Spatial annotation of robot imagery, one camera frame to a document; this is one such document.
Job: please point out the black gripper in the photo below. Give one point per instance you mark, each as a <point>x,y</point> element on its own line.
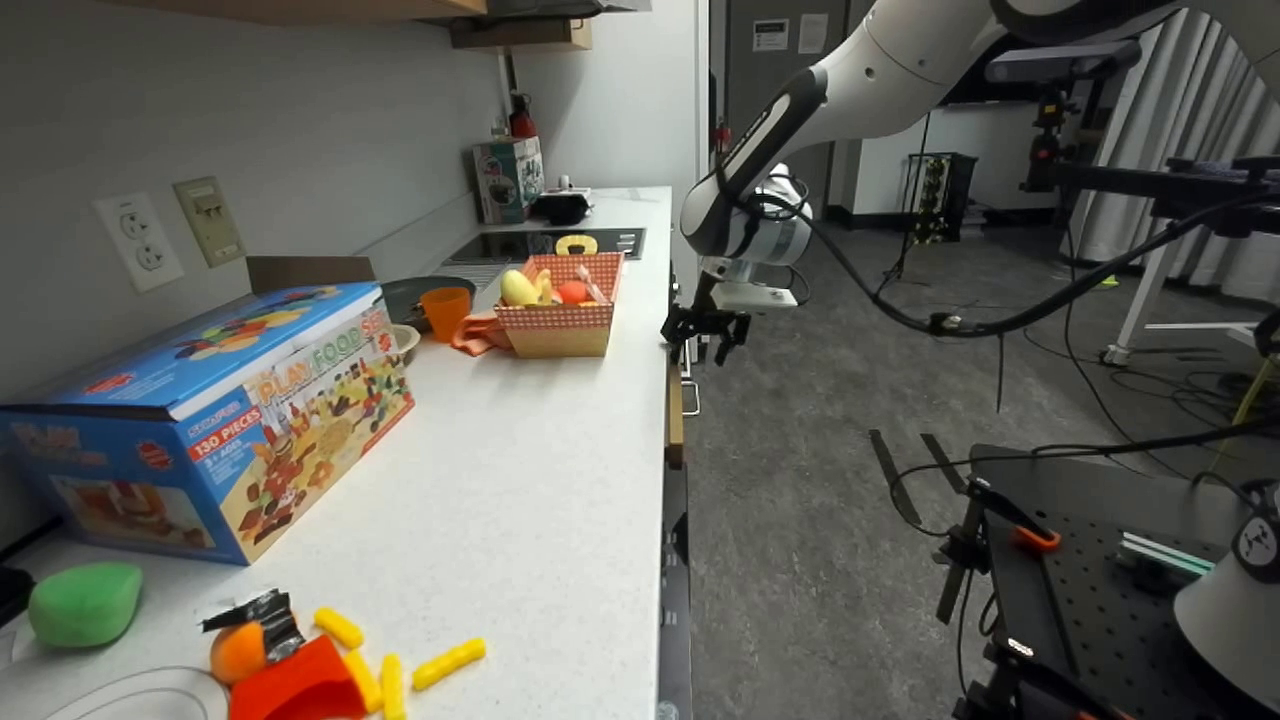
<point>707,321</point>

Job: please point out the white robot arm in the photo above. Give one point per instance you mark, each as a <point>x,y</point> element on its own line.
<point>881,67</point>

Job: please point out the orange toy fruit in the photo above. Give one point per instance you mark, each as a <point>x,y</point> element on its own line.
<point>575,294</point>

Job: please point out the wooden basket of fruit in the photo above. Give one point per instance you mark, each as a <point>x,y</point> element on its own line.
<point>556,324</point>

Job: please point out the yellow toy mug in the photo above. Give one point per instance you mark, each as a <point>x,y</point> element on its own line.
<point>577,245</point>

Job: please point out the yellow toy fruit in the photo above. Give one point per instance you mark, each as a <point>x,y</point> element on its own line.
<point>519,284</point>

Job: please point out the black cooktop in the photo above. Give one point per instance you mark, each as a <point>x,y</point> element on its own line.
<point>532,245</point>

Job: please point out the orange toy cup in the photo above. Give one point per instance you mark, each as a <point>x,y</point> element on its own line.
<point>447,308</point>

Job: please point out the red fire extinguisher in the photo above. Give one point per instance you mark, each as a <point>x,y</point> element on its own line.
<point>521,114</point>

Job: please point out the small patterned bowl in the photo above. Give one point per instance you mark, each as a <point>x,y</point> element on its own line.
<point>406,347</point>

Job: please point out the dark round pan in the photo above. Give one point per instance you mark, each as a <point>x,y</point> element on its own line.
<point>406,290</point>

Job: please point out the orange clamp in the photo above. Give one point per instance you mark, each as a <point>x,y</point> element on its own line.
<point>1037,539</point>

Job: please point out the yellow toy fry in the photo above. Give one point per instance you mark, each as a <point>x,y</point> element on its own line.
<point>449,667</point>
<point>392,685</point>
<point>337,625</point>

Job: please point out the blue toy food box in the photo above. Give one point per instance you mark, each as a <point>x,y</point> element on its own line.
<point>240,426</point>

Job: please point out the black perforated table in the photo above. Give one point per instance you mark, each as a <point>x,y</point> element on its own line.
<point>1106,601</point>

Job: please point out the red fries container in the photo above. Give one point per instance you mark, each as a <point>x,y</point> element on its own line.
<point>292,685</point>

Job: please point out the grey curtain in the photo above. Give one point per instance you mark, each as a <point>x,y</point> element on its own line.
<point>1186,120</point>

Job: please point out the orange toy ball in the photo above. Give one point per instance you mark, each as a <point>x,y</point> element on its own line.
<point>237,652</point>

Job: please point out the white cone shaped base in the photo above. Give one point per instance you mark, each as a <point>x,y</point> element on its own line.
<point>1234,634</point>

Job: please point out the white empty plate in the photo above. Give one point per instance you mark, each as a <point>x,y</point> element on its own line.
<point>146,697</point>

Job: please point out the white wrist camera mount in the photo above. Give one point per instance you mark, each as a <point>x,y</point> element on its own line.
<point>758,290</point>

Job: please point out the beige switch plate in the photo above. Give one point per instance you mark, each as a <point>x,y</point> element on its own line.
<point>209,220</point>

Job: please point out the white wall outlet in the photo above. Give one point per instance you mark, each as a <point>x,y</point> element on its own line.
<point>142,240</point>

